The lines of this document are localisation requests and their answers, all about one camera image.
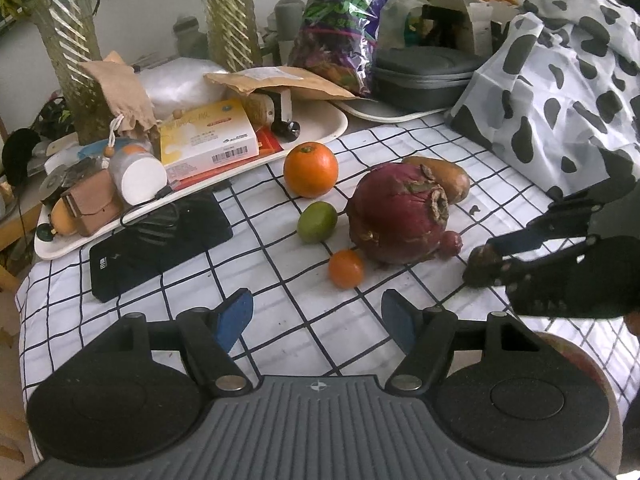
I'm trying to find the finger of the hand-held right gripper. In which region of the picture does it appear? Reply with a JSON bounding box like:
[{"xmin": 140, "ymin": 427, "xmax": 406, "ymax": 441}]
[
  {"xmin": 495, "ymin": 235, "xmax": 640, "ymax": 320},
  {"xmin": 486, "ymin": 187, "xmax": 623, "ymax": 261}
]

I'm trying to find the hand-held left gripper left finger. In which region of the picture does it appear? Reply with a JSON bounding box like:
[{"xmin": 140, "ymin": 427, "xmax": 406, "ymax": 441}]
[{"xmin": 107, "ymin": 287, "xmax": 256, "ymax": 395}]

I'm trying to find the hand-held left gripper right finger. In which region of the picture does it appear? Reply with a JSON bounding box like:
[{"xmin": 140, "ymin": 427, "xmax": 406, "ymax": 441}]
[{"xmin": 381, "ymin": 289, "xmax": 543, "ymax": 394}]

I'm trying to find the dark brown small fruit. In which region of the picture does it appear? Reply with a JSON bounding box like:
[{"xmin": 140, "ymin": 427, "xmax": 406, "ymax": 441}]
[{"xmin": 462, "ymin": 245, "xmax": 503, "ymax": 289}]

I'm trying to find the small red fruit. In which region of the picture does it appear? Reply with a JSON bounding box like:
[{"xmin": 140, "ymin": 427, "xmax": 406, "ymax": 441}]
[{"xmin": 439, "ymin": 230, "xmax": 463, "ymax": 256}]

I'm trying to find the small orange citrus fruit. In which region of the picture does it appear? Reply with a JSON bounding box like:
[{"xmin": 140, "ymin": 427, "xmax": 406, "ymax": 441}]
[{"xmin": 328, "ymin": 249, "xmax": 366, "ymax": 290}]

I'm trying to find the brown pear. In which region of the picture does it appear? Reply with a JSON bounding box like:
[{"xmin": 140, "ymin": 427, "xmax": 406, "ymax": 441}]
[{"xmin": 401, "ymin": 156, "xmax": 472, "ymax": 205}]

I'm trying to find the red dragon fruit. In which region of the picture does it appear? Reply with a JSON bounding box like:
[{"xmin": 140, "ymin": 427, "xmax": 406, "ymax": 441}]
[{"xmin": 346, "ymin": 161, "xmax": 451, "ymax": 265}]

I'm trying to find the checkered white tablecloth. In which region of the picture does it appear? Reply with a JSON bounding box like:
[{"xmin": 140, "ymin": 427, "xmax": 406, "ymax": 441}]
[{"xmin": 15, "ymin": 112, "xmax": 640, "ymax": 461}]

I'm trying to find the black power bank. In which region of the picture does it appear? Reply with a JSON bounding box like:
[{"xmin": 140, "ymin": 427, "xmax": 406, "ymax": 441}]
[{"xmin": 89, "ymin": 192, "xmax": 234, "ymax": 304}]

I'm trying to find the green lime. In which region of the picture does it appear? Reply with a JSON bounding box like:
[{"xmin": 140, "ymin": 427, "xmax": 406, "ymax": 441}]
[{"xmin": 297, "ymin": 201, "xmax": 339, "ymax": 244}]

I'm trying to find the cow print cloth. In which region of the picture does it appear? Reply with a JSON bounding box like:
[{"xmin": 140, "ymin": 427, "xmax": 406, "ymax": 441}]
[{"xmin": 445, "ymin": 0, "xmax": 640, "ymax": 206}]

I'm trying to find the white round bottle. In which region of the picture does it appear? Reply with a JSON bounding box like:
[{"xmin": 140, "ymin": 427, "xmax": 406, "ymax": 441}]
[{"xmin": 108, "ymin": 145, "xmax": 168, "ymax": 207}]

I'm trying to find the large orange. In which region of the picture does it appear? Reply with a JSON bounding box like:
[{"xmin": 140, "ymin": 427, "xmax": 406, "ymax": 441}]
[{"xmin": 283, "ymin": 141, "xmax": 340, "ymax": 199}]

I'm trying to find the flat red box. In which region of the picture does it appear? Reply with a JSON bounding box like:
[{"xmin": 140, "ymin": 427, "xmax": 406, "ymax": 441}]
[{"xmin": 167, "ymin": 127, "xmax": 285, "ymax": 186}]

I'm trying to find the brown leather pouch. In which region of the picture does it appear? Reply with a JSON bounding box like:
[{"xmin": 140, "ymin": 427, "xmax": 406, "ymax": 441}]
[{"xmin": 61, "ymin": 169, "xmax": 125, "ymax": 237}]

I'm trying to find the yellow white medicine box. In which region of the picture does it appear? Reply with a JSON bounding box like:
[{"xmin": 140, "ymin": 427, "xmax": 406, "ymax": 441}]
[{"xmin": 159, "ymin": 99, "xmax": 261, "ymax": 171}]

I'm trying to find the long white tray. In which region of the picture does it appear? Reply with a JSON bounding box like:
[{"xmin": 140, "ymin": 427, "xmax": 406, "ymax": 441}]
[{"xmin": 34, "ymin": 95, "xmax": 349, "ymax": 261}]

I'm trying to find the grey zip case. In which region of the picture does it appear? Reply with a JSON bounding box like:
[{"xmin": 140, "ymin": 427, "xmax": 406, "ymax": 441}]
[{"xmin": 372, "ymin": 47, "xmax": 488, "ymax": 113}]

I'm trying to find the round white tray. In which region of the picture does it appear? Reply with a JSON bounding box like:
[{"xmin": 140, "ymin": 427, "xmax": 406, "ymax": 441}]
[{"xmin": 332, "ymin": 97, "xmax": 451, "ymax": 123}]

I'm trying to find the small yellow round object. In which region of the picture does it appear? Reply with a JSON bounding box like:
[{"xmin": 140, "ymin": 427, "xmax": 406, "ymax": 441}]
[{"xmin": 50, "ymin": 199, "xmax": 79, "ymax": 236}]

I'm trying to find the white black small device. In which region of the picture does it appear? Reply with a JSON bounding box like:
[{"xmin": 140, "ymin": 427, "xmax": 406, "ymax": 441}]
[{"xmin": 245, "ymin": 87, "xmax": 301, "ymax": 142}]

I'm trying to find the open cardboard box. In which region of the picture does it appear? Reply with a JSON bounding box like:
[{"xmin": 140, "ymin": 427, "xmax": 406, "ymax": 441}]
[{"xmin": 420, "ymin": 0, "xmax": 506, "ymax": 53}]

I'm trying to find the kraft paper envelope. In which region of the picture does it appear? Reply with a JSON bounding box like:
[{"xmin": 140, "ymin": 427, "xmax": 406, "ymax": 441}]
[{"xmin": 204, "ymin": 66, "xmax": 357, "ymax": 103}]

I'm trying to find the clear plastic bag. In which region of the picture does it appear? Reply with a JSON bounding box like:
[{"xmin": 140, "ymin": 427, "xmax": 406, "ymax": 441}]
[{"xmin": 135, "ymin": 57, "xmax": 231, "ymax": 121}]

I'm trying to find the white plastic bag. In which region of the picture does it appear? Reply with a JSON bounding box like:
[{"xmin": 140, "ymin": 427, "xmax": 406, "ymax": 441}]
[{"xmin": 380, "ymin": 0, "xmax": 451, "ymax": 51}]

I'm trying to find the black round object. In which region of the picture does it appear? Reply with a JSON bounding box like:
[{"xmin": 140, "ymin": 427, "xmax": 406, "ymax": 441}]
[{"xmin": 0, "ymin": 127, "xmax": 43, "ymax": 186}]

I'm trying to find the purple snack bag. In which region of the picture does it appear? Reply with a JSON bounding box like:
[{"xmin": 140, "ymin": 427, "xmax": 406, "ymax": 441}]
[{"xmin": 289, "ymin": 0, "xmax": 396, "ymax": 98}]

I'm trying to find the spiral glass vase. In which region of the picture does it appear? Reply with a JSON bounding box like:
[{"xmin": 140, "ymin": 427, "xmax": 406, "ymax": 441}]
[
  {"xmin": 192, "ymin": 0, "xmax": 263, "ymax": 73},
  {"xmin": 30, "ymin": 0, "xmax": 116, "ymax": 146}
]

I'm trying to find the grey jar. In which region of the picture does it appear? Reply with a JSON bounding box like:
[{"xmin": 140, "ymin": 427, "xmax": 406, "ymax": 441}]
[{"xmin": 272, "ymin": 0, "xmax": 306, "ymax": 41}]

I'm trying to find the black cable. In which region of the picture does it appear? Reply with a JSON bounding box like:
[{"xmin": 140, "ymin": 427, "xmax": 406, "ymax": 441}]
[{"xmin": 120, "ymin": 184, "xmax": 181, "ymax": 231}]

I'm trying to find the brown cloth drawstring bag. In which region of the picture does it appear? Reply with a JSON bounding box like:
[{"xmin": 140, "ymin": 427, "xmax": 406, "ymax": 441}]
[{"xmin": 80, "ymin": 50, "xmax": 162, "ymax": 141}]

